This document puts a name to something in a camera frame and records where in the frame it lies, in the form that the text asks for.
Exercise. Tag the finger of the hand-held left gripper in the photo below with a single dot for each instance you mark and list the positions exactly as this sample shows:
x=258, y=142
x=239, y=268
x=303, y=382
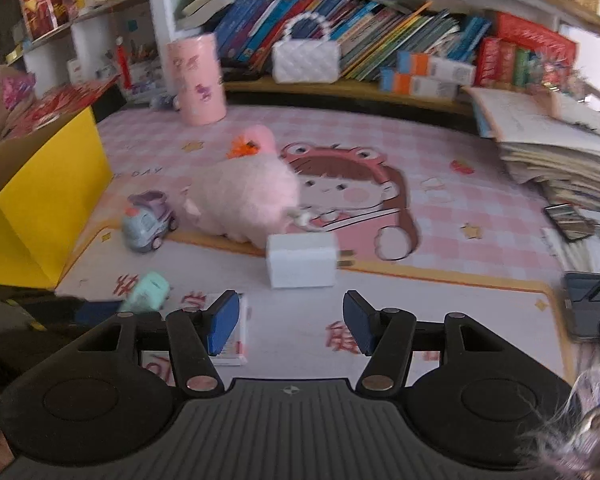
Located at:
x=102, y=311

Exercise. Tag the red white figure pen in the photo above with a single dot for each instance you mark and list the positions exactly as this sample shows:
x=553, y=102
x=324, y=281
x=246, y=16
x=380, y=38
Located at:
x=124, y=65

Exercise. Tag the row of colourful books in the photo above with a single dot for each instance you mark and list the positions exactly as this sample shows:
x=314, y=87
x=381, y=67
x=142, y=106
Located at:
x=380, y=35

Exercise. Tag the purple grey toy car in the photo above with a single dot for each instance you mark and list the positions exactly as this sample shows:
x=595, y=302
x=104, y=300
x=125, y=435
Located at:
x=147, y=225

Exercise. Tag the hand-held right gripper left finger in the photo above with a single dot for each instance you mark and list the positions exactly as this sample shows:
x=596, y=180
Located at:
x=225, y=322

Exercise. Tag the black smartphone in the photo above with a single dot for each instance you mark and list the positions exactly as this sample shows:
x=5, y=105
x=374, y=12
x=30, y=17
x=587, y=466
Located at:
x=570, y=222

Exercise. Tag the white red printed card pack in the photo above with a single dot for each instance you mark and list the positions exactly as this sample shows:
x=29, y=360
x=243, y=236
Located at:
x=242, y=320

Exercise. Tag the pink shiny wrapper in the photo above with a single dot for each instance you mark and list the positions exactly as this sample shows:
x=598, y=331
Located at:
x=17, y=90

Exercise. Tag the white bookshelf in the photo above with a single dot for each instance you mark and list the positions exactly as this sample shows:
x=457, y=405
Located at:
x=157, y=10

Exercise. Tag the orange white carton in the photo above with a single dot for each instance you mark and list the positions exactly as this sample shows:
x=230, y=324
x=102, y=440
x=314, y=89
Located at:
x=420, y=87
x=440, y=67

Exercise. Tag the pink checked cartoon desk mat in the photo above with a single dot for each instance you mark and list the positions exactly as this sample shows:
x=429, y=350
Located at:
x=455, y=210

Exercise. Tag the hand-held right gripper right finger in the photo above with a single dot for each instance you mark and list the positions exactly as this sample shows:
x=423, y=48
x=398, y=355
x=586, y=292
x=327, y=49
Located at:
x=357, y=325

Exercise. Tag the dark tablet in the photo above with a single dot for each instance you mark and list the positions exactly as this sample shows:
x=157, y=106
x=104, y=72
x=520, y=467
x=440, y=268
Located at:
x=590, y=305

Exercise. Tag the grey thick book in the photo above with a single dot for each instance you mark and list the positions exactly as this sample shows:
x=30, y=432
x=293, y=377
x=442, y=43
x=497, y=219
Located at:
x=205, y=15

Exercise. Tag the grey furry pompom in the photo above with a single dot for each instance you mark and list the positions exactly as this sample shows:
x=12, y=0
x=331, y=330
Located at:
x=580, y=425

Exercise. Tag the red printed festive bag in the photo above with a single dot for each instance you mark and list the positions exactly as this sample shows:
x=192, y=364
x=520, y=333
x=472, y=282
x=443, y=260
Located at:
x=45, y=0

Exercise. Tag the pink printed tumbler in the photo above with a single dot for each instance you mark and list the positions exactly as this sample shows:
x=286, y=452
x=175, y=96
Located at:
x=197, y=80

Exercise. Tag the yellow cardboard box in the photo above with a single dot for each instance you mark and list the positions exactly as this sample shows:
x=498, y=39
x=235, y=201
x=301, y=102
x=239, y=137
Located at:
x=70, y=180

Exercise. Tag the red boxed book set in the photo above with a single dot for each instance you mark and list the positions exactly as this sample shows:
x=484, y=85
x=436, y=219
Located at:
x=530, y=45

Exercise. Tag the pink plush toy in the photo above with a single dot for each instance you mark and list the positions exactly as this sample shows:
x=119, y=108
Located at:
x=245, y=195

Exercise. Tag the pen organizer with pens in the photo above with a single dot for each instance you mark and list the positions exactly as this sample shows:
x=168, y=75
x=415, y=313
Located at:
x=145, y=70

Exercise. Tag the mint green small toy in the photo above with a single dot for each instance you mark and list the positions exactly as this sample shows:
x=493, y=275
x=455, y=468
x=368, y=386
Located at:
x=147, y=292

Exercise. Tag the white charger plug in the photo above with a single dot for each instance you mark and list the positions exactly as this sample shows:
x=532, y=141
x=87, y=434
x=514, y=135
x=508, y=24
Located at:
x=297, y=260

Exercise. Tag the stack of worn notebooks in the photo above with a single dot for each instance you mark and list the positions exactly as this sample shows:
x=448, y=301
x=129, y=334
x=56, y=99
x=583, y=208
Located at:
x=555, y=160

